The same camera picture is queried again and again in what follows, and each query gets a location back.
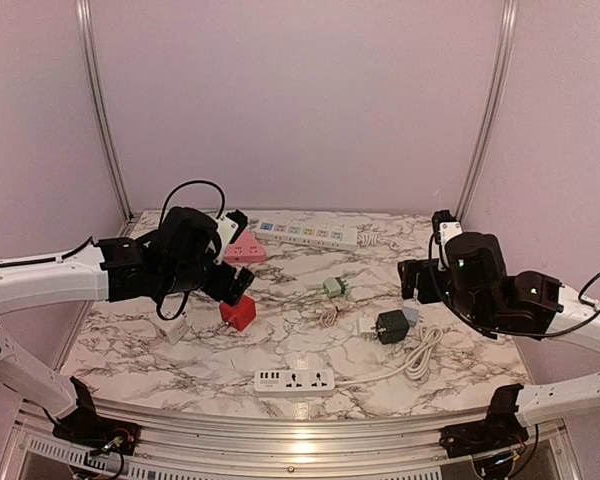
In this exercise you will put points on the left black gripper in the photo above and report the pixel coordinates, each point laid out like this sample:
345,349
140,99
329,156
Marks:
219,289

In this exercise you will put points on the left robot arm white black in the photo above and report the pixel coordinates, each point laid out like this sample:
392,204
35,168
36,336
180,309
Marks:
185,253

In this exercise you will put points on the white cube socket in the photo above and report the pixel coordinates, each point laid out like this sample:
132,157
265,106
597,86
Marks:
176,329

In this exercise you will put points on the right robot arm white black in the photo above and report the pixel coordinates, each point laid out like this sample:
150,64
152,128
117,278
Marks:
469,277

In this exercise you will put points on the green plug adapter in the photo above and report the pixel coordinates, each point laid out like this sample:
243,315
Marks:
334,287

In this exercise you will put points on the aluminium frame post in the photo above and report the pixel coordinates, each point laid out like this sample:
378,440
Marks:
495,93
88,42

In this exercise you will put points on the left aluminium frame post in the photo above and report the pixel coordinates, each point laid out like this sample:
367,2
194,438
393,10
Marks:
88,42

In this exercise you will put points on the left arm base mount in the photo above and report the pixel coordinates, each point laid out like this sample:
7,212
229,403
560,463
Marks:
108,443

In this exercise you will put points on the long white colourful power strip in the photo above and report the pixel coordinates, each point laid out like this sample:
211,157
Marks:
307,234

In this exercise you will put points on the light blue charger plug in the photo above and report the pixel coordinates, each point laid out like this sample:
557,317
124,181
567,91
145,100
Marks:
410,313

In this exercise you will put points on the dark green charger plug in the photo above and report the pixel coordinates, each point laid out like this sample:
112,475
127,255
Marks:
391,327

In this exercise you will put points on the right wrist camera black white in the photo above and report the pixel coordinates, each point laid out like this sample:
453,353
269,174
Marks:
445,227

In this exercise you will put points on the aluminium front rail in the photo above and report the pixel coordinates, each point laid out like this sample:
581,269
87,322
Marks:
173,444

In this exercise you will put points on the right aluminium frame post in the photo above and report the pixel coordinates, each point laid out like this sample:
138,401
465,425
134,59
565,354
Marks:
495,93

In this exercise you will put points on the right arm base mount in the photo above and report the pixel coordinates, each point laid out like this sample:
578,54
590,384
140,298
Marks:
494,448

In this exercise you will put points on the white charger plug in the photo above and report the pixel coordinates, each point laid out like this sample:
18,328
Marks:
366,329

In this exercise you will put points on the pink triangular power socket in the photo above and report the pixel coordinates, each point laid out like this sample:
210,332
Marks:
245,250

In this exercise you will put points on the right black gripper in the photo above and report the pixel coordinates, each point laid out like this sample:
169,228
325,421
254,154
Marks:
414,267

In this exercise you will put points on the red cube socket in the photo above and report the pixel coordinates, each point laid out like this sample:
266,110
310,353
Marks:
240,316

